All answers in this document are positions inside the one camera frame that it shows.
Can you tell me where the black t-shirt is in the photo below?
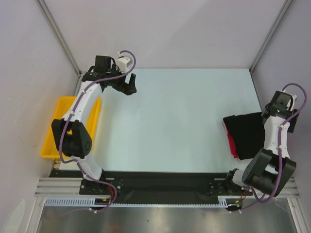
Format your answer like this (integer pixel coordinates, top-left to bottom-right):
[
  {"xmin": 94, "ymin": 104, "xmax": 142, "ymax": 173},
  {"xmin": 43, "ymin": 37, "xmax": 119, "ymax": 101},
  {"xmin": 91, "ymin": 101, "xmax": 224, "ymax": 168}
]
[{"xmin": 223, "ymin": 112, "xmax": 265, "ymax": 160}]

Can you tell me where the aluminium frame rail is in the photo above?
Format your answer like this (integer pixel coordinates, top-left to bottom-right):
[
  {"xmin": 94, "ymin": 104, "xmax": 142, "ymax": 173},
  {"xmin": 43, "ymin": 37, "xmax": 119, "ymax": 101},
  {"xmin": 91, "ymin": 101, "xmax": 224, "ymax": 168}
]
[{"xmin": 34, "ymin": 177, "xmax": 300, "ymax": 200}]

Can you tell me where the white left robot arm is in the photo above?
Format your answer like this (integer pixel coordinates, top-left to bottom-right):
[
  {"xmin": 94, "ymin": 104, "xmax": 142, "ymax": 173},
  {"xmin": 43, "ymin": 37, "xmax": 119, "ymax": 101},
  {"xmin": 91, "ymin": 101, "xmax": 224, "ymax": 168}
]
[{"xmin": 51, "ymin": 50, "xmax": 137, "ymax": 194}]

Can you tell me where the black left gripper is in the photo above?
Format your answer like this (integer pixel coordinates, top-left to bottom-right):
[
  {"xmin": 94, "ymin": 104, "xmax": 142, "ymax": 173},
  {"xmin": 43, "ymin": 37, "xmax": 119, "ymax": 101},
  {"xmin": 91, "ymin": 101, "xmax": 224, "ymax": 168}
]
[{"xmin": 105, "ymin": 64, "xmax": 136, "ymax": 96}]

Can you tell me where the right aluminium corner post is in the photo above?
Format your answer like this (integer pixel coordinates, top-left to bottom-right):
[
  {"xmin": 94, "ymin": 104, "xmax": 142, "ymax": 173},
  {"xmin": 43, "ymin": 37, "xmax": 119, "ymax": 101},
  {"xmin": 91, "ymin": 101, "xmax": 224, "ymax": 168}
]
[{"xmin": 249, "ymin": 0, "xmax": 295, "ymax": 75}]

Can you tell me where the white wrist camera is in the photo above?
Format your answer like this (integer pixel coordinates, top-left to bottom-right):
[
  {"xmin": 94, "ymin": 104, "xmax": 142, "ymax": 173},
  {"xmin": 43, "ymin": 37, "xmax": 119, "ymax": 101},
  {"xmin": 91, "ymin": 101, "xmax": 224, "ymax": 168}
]
[
  {"xmin": 116, "ymin": 56, "xmax": 133, "ymax": 73},
  {"xmin": 287, "ymin": 95, "xmax": 297, "ymax": 112}
]

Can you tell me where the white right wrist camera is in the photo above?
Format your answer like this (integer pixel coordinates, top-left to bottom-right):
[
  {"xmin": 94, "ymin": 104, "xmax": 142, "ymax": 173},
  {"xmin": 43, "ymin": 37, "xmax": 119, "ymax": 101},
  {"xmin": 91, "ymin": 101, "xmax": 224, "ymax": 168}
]
[{"xmin": 287, "ymin": 95, "xmax": 297, "ymax": 112}]

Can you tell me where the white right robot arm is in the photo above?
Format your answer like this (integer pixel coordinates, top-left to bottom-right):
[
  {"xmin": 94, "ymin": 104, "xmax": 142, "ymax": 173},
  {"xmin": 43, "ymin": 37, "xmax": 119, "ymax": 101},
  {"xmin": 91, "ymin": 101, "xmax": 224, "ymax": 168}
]
[{"xmin": 223, "ymin": 91, "xmax": 299, "ymax": 197}]

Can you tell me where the aluminium corner post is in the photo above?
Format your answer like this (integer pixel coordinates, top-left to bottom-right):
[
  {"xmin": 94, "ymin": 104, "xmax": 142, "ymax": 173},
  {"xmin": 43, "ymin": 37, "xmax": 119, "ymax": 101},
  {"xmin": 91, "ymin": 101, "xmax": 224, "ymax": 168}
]
[
  {"xmin": 249, "ymin": 0, "xmax": 295, "ymax": 75},
  {"xmin": 35, "ymin": 0, "xmax": 81, "ymax": 76}
]

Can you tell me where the yellow plastic tray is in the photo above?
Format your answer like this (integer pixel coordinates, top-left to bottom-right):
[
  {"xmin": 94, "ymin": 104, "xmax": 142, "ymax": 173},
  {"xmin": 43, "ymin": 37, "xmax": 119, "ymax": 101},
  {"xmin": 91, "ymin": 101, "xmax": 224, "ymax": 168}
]
[{"xmin": 40, "ymin": 96, "xmax": 102, "ymax": 160}]

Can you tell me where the left aluminium corner post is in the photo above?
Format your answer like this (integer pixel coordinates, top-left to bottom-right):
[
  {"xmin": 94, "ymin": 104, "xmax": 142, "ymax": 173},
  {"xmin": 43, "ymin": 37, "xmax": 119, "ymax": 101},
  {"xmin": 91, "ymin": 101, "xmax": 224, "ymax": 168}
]
[{"xmin": 35, "ymin": 0, "xmax": 81, "ymax": 76}]

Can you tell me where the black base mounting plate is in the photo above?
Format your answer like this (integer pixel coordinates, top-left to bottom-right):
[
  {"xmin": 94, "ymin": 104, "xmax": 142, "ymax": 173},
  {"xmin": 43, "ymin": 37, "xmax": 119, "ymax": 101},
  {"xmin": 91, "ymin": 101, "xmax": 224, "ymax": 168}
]
[{"xmin": 50, "ymin": 169, "xmax": 244, "ymax": 205}]

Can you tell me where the grey slotted cable duct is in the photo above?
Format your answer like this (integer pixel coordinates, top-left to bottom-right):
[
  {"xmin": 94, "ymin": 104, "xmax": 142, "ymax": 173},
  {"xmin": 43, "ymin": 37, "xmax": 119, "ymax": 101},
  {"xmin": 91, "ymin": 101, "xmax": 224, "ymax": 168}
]
[{"xmin": 45, "ymin": 197, "xmax": 243, "ymax": 209}]

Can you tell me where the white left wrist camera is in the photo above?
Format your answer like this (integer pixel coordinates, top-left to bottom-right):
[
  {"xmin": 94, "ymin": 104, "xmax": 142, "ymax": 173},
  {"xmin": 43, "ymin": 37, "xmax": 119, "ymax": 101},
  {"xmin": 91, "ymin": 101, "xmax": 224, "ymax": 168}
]
[{"xmin": 116, "ymin": 56, "xmax": 133, "ymax": 73}]

